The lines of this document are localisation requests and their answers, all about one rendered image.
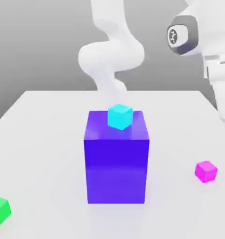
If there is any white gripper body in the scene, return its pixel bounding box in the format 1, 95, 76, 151
208, 79, 225, 121

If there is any small magenta cube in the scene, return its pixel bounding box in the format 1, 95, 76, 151
194, 160, 218, 183

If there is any small cyan cube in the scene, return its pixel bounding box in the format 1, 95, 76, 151
107, 104, 134, 131

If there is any large purple box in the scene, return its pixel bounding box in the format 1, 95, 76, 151
84, 110, 150, 204

